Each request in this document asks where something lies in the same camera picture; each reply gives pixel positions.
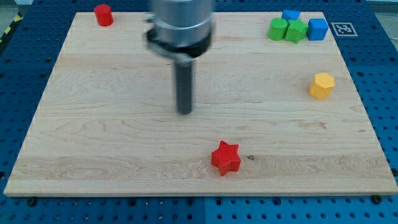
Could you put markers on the blue cube block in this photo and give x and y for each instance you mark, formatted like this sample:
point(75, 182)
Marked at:
point(317, 29)

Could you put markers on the blue block at back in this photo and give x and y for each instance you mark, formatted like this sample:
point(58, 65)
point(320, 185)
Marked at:
point(288, 14)

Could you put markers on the yellow hexagon block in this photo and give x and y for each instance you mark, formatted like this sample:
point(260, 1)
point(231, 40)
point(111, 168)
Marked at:
point(321, 86)

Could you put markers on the white fiducial marker tag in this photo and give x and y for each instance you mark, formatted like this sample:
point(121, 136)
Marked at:
point(344, 29)

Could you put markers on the red cylinder block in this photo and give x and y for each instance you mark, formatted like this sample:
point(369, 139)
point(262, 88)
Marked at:
point(103, 15)

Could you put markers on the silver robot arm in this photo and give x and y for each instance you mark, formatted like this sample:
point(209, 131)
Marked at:
point(181, 31)

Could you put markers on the green cylinder block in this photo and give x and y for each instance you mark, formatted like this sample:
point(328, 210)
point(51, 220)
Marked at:
point(278, 28)

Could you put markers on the red star block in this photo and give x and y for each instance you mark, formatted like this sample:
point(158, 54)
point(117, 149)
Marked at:
point(226, 158)

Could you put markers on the wooden board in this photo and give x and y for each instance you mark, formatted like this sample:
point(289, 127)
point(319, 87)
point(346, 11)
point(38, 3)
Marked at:
point(106, 125)

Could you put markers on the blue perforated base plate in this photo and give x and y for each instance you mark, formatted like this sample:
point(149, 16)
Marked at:
point(30, 56)

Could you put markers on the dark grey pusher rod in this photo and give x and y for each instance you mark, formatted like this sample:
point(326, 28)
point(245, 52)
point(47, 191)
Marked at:
point(184, 86)

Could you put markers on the green star block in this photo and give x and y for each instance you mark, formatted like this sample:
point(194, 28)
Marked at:
point(296, 31)

